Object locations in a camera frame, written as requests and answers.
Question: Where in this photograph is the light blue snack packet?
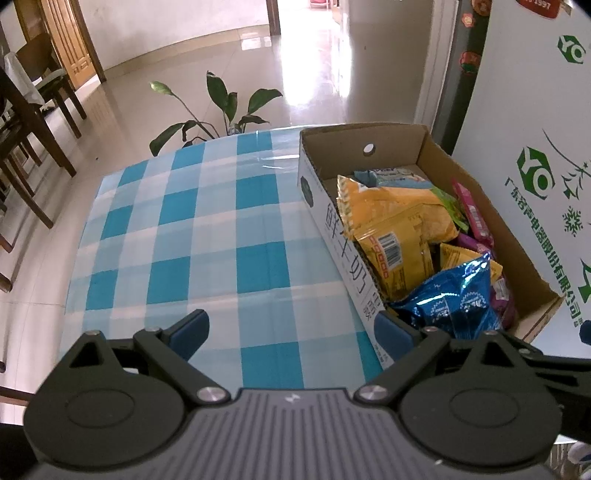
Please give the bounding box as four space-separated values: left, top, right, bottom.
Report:
353 167 435 191

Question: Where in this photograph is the yellow barcode snack packet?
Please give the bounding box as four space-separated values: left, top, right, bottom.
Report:
355 216 435 302

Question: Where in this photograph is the white cloth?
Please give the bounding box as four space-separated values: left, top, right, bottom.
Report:
4 51 43 106

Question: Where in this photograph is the purple snack packet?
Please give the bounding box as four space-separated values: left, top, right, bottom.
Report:
456 233 517 331

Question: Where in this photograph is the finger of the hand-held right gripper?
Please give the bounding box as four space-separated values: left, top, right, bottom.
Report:
519 340 591 408

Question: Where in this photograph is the orange biscuit packet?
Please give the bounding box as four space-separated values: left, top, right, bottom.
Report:
335 174 459 241

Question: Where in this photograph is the brown wooden door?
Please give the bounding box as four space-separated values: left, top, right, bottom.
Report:
36 0 106 89

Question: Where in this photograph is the green leafy potted plant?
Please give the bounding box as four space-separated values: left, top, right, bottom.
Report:
148 71 284 158

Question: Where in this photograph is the gold clear snack packet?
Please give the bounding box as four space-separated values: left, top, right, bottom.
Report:
438 242 505 283

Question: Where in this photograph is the green seat cushion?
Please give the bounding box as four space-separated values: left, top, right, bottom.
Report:
34 69 68 92

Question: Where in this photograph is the white printed cardboard box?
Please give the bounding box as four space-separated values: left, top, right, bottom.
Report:
298 122 565 371

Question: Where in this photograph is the pink snack packet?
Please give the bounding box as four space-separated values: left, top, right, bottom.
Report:
451 179 496 248

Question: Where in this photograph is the green cracker packet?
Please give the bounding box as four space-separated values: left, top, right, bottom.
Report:
431 184 470 232

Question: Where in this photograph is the blue checkered tablecloth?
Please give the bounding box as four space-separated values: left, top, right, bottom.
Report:
59 124 385 394

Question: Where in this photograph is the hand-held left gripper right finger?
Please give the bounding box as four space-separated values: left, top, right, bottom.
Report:
353 311 530 407

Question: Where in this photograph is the large white green-print carton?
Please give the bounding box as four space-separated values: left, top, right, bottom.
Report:
450 0 591 366

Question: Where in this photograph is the dark blue foil packet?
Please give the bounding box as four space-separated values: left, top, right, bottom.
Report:
389 251 505 341

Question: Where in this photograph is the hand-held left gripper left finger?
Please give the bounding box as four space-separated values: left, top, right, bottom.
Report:
68 309 232 407

